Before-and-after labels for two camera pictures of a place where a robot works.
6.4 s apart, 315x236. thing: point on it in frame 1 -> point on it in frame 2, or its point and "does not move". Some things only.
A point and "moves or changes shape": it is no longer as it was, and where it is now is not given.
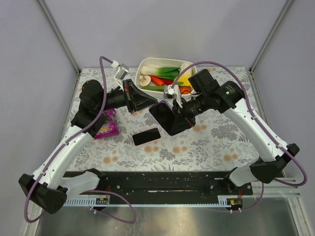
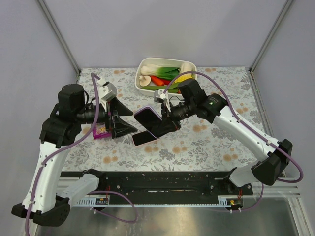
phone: [146, 136] does not move
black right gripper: [179, 113] -> [168, 118]
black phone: [164, 115] moves or changes shape
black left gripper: [129, 96] -> [111, 120]
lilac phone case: [160, 101] moves or changes shape
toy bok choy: [167, 73] does not move
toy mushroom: [144, 80] does not move
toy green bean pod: [159, 88] does not move
